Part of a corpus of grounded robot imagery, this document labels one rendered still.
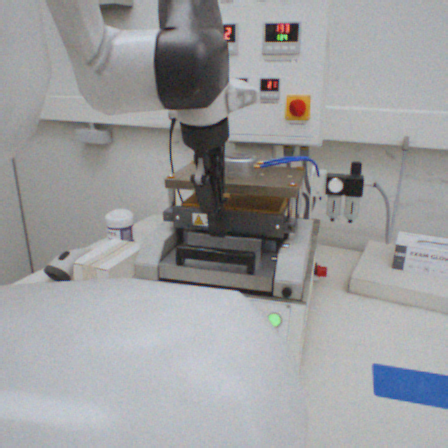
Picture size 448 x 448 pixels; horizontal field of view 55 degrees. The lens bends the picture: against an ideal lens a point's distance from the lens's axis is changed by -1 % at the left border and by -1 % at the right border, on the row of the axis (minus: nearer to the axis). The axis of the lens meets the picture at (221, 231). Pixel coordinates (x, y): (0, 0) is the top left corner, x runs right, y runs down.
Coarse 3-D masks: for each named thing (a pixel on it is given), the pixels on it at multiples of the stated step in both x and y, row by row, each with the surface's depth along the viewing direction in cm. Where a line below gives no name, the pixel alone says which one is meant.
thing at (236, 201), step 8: (192, 200) 91; (232, 200) 91; (240, 200) 91; (248, 200) 91; (256, 200) 91; (264, 200) 91; (272, 200) 91; (280, 200) 91; (232, 208) 87; (240, 208) 86; (248, 208) 86; (256, 208) 86; (264, 208) 86; (272, 208) 86; (280, 208) 86
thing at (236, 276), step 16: (192, 240) 87; (208, 240) 86; (224, 240) 85; (240, 240) 84; (256, 240) 83; (256, 256) 85; (160, 272) 83; (176, 272) 82; (192, 272) 81; (208, 272) 80; (224, 272) 80; (240, 272) 79; (256, 272) 79; (272, 272) 79; (256, 288) 79; (272, 288) 79
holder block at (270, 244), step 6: (186, 234) 92; (228, 234) 90; (234, 234) 90; (186, 240) 92; (264, 240) 88; (270, 240) 87; (276, 240) 87; (264, 246) 88; (270, 246) 88; (276, 246) 88
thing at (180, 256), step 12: (180, 252) 81; (192, 252) 80; (204, 252) 79; (216, 252) 79; (228, 252) 78; (240, 252) 78; (252, 252) 78; (180, 264) 82; (240, 264) 78; (252, 264) 77
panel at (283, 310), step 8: (256, 304) 79; (264, 304) 79; (272, 304) 79; (280, 304) 78; (288, 304) 78; (264, 312) 79; (272, 312) 78; (280, 312) 78; (288, 312) 78; (280, 320) 78; (288, 320) 78; (280, 328) 78; (288, 328) 78; (288, 336) 77; (288, 344) 77
